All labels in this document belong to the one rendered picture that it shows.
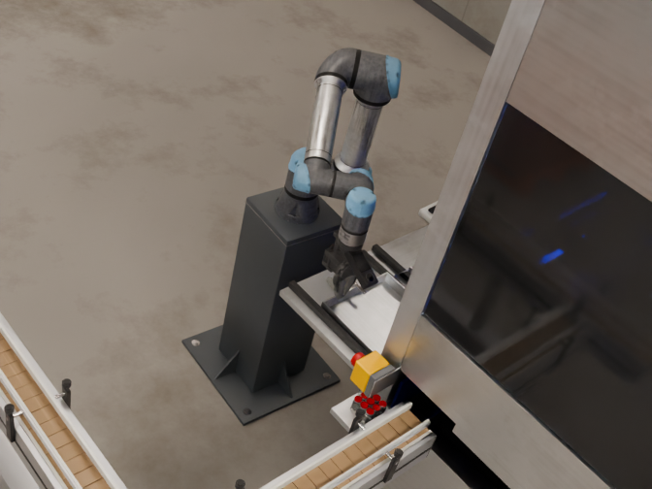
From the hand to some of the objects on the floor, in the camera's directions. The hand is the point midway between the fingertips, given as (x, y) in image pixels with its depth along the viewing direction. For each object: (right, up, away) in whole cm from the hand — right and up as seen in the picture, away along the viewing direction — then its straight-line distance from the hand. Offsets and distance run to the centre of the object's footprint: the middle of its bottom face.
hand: (341, 297), depth 243 cm
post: (-7, -89, +38) cm, 97 cm away
